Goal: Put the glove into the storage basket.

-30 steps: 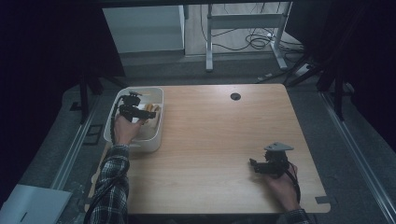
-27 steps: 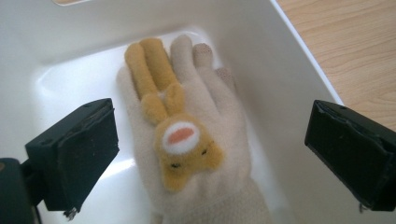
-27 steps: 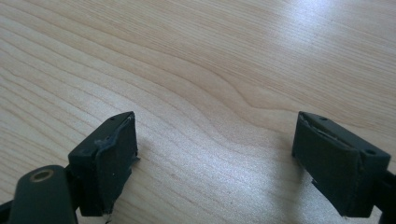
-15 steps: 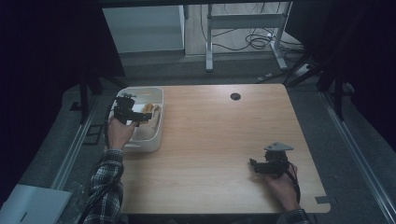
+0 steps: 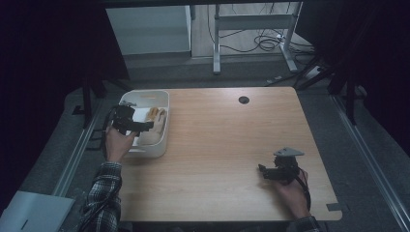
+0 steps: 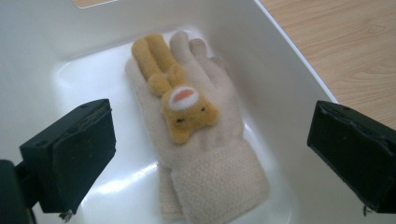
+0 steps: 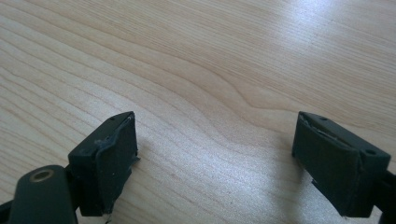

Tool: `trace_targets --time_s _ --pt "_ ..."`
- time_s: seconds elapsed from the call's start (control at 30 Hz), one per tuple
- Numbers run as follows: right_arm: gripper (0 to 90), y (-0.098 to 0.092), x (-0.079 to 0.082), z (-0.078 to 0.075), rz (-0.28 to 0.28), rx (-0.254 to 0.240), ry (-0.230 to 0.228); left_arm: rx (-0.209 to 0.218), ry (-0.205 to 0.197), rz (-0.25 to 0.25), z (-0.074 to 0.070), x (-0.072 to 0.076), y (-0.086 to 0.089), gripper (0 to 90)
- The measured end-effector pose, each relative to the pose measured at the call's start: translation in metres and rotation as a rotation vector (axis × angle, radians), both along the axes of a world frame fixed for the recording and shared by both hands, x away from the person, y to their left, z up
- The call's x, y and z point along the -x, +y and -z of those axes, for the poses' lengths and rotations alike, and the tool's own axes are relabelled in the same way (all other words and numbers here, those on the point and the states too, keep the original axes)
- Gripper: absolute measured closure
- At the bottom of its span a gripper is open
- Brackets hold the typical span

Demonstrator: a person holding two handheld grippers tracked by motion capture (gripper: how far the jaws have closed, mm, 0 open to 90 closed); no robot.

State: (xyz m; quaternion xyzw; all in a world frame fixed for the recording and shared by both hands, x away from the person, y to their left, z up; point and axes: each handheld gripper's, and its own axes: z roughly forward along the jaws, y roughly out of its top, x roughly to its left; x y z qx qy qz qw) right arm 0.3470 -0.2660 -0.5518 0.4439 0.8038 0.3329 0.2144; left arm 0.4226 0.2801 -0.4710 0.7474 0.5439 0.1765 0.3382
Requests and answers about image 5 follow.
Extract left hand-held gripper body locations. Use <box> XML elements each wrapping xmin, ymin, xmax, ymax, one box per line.
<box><xmin>110</xmin><ymin>101</ymin><xmax>144</xmax><ymax>136</ymax></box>

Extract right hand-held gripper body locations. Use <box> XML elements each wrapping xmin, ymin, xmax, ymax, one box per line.
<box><xmin>263</xmin><ymin>147</ymin><xmax>306</xmax><ymax>186</ymax></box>

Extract beige glove orange fingertips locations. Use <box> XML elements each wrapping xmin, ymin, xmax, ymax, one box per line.
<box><xmin>137</xmin><ymin>106</ymin><xmax>167</xmax><ymax>147</ymax></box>

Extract white plastic bin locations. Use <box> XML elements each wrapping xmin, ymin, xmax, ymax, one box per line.
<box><xmin>109</xmin><ymin>89</ymin><xmax>171</xmax><ymax>160</ymax></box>

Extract person's left hand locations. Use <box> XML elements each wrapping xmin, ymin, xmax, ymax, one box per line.
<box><xmin>103</xmin><ymin>125</ymin><xmax>139</xmax><ymax>164</ymax></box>

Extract person's right hand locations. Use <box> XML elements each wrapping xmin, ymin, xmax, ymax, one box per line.
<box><xmin>273</xmin><ymin>175</ymin><xmax>312</xmax><ymax>220</ymax></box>

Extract black stand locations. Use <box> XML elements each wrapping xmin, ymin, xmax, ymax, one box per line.
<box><xmin>294</xmin><ymin>54</ymin><xmax>368</xmax><ymax>127</ymax></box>
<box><xmin>75</xmin><ymin>54</ymin><xmax>133</xmax><ymax>130</ymax></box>

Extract black tape piece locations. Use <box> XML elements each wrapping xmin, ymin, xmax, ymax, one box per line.
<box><xmin>325</xmin><ymin>202</ymin><xmax>343</xmax><ymax>213</ymax></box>

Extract white cabinet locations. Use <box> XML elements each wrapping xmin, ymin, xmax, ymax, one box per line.
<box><xmin>105</xmin><ymin>5</ymin><xmax>192</xmax><ymax>56</ymax></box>

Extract white flat box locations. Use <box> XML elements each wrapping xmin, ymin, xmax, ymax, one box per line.
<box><xmin>0</xmin><ymin>190</ymin><xmax>75</xmax><ymax>232</ymax></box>

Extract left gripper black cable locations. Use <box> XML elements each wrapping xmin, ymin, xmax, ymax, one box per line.
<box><xmin>101</xmin><ymin>105</ymin><xmax>119</xmax><ymax>154</ymax></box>

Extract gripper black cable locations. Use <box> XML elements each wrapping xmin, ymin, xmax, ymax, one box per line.
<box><xmin>295</xmin><ymin>166</ymin><xmax>312</xmax><ymax>213</ymax></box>
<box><xmin>101</xmin><ymin>105</ymin><xmax>119</xmax><ymax>154</ymax></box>

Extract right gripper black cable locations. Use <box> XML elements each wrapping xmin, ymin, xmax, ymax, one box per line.
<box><xmin>295</xmin><ymin>166</ymin><xmax>312</xmax><ymax>213</ymax></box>

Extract black floor frame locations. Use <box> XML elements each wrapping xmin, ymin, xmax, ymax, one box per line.
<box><xmin>85</xmin><ymin>128</ymin><xmax>108</xmax><ymax>152</ymax></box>

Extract aluminium floor rail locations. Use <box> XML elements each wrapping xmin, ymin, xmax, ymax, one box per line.
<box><xmin>330</xmin><ymin>95</ymin><xmax>410</xmax><ymax>231</ymax></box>
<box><xmin>51</xmin><ymin>98</ymin><xmax>104</xmax><ymax>198</ymax></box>

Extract black floor cables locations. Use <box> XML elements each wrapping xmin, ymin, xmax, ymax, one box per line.
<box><xmin>207</xmin><ymin>3</ymin><xmax>315</xmax><ymax>57</ymax></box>

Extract white metal desk frame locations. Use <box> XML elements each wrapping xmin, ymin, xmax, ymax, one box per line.
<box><xmin>212</xmin><ymin>2</ymin><xmax>304</xmax><ymax>75</ymax></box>

